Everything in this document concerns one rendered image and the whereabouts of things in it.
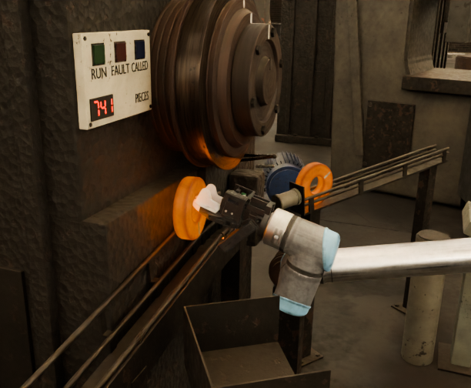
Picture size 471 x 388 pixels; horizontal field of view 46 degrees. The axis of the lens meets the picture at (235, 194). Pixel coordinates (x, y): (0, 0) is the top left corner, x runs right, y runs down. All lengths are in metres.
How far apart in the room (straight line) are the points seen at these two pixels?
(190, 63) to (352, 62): 2.95
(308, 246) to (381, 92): 2.94
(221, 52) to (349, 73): 2.93
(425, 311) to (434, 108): 2.07
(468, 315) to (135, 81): 1.53
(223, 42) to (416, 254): 0.69
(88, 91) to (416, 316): 1.54
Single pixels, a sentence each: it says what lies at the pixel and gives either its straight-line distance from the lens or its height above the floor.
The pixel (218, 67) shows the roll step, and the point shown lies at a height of 1.16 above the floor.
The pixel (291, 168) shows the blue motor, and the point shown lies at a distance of 3.61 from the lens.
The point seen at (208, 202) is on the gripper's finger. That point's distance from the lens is 1.31.
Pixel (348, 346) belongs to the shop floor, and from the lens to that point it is 2.37.
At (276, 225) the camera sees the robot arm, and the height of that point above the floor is 0.83.
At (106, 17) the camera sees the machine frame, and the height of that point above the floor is 1.27.
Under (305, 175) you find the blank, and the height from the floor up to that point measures 0.75.
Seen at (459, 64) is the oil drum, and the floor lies 0.80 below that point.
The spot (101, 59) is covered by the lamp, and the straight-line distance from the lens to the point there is 1.14.
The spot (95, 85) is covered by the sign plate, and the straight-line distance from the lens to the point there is 1.13.
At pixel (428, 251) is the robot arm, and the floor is 0.74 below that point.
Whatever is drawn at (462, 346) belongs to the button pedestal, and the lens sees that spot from 2.33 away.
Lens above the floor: 1.29
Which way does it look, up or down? 18 degrees down
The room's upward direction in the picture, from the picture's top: 1 degrees clockwise
